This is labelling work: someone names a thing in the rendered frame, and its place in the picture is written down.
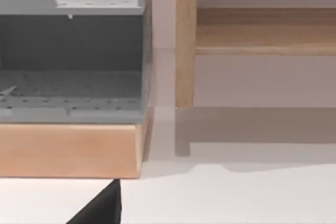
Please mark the open wooden shelf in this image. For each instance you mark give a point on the open wooden shelf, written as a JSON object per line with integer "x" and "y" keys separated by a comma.
{"x": 186, "y": 40}

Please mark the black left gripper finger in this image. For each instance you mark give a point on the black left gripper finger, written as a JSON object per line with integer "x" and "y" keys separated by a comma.
{"x": 107, "y": 205}

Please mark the pale wooden drawer front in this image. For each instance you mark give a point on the pale wooden drawer front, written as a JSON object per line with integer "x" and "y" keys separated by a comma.
{"x": 68, "y": 150}

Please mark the grey pierced drawer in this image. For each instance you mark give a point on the grey pierced drawer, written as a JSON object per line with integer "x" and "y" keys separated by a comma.
{"x": 71, "y": 51}

